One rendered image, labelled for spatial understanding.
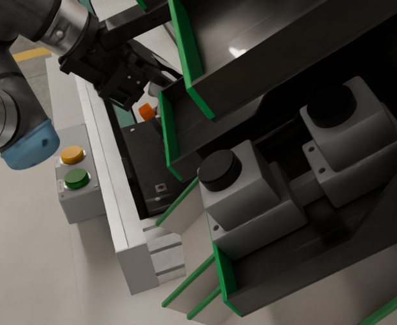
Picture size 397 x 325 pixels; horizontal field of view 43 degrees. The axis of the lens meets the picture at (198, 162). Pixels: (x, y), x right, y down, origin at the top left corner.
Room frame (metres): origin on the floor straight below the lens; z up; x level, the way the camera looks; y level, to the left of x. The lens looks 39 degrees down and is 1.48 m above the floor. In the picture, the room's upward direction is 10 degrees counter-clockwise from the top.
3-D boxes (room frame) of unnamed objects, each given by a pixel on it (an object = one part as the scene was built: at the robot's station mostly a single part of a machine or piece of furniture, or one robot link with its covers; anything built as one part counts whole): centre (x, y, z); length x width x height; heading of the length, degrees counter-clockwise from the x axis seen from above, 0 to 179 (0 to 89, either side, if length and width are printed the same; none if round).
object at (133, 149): (0.68, -0.01, 0.96); 0.24 x 0.24 x 0.02; 11
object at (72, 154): (0.73, 0.22, 0.96); 0.04 x 0.04 x 0.02
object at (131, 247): (0.93, 0.19, 0.91); 0.89 x 0.06 x 0.11; 11
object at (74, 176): (0.66, 0.20, 0.96); 0.04 x 0.04 x 0.02
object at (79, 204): (0.73, 0.22, 0.93); 0.21 x 0.07 x 0.06; 11
